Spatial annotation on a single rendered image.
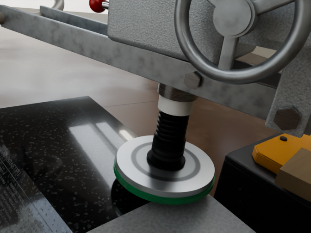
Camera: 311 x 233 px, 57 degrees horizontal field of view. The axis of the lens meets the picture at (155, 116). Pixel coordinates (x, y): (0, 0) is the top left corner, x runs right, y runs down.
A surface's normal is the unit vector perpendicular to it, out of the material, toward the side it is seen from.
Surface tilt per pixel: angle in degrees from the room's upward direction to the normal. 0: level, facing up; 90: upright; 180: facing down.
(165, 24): 90
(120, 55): 90
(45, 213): 45
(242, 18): 90
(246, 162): 0
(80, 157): 0
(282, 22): 90
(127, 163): 0
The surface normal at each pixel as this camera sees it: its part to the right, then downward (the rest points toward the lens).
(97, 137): 0.14, -0.90
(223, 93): -0.51, 0.29
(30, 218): -0.41, -0.50
